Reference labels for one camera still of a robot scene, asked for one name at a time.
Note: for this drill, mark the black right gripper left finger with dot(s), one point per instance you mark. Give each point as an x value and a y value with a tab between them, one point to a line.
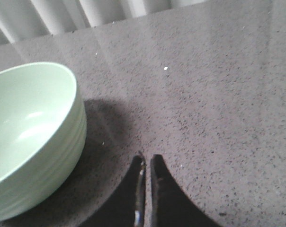
126	205

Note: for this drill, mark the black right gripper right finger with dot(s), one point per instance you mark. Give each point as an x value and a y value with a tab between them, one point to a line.
171	207

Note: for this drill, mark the green ridged bowl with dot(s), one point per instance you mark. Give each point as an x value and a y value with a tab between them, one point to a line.
43	127

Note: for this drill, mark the white pleated curtain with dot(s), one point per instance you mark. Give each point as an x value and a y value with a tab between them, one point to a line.
24	19

